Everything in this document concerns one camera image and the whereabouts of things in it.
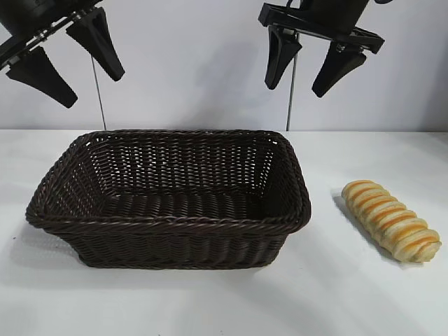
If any dark brown woven basket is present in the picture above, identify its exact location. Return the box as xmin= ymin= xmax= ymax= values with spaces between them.
xmin=24 ymin=128 xmax=313 ymax=271

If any long ridged bread loaf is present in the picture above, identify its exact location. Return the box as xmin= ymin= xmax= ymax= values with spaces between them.
xmin=341 ymin=179 xmax=442 ymax=264

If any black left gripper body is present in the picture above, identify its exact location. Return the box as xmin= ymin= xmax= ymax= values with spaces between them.
xmin=0 ymin=0 xmax=106 ymax=75

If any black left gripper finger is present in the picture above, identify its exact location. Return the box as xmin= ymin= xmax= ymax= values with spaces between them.
xmin=64 ymin=7 xmax=126 ymax=83
xmin=4 ymin=45 xmax=78 ymax=110

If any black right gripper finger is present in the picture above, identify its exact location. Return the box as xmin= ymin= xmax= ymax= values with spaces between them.
xmin=311 ymin=41 xmax=368 ymax=99
xmin=264 ymin=27 xmax=303 ymax=90

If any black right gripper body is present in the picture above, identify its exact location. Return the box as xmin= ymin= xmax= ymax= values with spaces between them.
xmin=258 ymin=0 xmax=386 ymax=55

